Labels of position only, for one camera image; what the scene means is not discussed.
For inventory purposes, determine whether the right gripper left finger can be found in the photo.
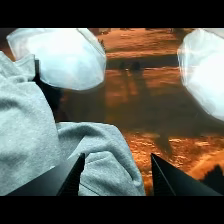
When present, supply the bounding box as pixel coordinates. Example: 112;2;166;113
6;152;86;197

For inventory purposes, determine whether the grey garment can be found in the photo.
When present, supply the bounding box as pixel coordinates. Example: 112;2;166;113
0;49;147;197

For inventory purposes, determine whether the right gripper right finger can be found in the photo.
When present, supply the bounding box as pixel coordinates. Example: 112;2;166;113
150;152;223;197

